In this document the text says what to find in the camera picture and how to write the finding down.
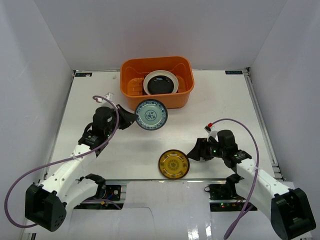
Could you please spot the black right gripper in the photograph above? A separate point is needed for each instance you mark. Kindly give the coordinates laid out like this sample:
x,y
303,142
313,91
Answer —
x,y
200,149

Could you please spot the right blue table label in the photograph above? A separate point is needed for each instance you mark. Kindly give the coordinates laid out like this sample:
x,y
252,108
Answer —
x,y
233,72

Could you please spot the blue white patterned plate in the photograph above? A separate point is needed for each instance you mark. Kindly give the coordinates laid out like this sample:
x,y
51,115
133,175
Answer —
x,y
151,114

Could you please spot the yellow brown patterned plate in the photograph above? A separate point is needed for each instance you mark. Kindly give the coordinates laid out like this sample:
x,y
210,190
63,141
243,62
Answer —
x,y
173,164

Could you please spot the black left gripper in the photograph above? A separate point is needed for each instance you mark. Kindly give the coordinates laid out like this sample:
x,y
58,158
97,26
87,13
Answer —
x,y
122,118

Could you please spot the blue table label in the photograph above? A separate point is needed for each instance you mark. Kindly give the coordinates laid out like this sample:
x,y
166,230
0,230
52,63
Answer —
x,y
233,72
83,74

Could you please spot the glossy black round plate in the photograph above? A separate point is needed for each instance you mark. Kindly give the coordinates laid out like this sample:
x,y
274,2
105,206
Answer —
x,y
160,84

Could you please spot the cream white round plate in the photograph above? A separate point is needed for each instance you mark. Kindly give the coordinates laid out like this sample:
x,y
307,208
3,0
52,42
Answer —
x,y
157,73

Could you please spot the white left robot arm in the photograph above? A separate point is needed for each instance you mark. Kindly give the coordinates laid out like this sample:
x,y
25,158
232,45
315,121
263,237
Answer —
x,y
48,203

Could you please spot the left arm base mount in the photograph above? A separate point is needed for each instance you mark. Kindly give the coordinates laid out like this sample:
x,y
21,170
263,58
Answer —
x,y
109,201

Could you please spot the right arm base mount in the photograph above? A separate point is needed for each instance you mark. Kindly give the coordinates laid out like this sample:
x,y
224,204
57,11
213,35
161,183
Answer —
x,y
221,200

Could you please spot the left blue table label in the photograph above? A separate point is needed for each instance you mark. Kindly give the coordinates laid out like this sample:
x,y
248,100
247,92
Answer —
x,y
83,74

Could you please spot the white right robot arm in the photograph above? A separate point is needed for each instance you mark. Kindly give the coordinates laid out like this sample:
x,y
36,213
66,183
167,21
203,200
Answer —
x,y
288,209

